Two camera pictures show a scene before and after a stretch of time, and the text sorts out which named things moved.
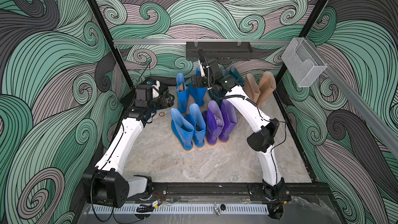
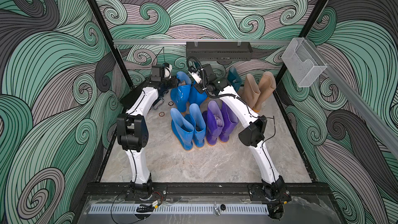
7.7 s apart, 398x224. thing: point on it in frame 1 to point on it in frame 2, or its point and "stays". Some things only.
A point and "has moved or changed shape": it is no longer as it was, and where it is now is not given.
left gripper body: (160, 102) to (168, 84)
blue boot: (198, 94) has moved or changed shape
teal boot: (233, 72) stays
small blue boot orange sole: (183, 95) has moved or changed shape
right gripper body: (202, 82) to (202, 86)
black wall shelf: (220, 51) stays
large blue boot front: (200, 125) stays
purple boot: (215, 123) stays
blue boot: (183, 129) stays
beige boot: (266, 85) stays
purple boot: (230, 119) stays
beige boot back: (251, 88) stays
